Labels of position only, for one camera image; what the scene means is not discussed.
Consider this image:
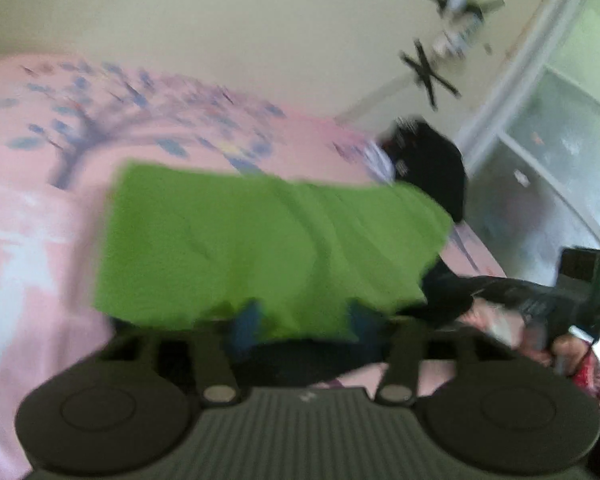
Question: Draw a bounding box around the person's right hand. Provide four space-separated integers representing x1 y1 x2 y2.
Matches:
526 326 595 375

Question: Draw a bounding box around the white hanging item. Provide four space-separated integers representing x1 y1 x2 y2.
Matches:
432 0 486 58

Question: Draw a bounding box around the frosted glass window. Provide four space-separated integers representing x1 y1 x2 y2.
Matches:
455 0 600 311

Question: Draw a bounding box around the black cloth bundle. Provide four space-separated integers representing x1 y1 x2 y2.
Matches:
380 117 468 223

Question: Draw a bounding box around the pink floral bed sheet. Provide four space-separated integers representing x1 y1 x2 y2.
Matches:
0 52 511 480

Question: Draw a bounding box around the green and black knitted sweater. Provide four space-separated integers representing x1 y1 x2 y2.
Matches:
245 260 486 391

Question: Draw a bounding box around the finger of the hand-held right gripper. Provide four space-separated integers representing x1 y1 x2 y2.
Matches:
471 277 525 314

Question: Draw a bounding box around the green knitted garment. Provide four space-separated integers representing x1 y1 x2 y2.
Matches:
94 160 455 342

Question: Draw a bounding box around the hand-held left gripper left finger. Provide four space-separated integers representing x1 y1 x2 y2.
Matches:
99 305 264 407

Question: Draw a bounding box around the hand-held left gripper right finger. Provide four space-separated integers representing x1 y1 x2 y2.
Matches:
347 305 487 404

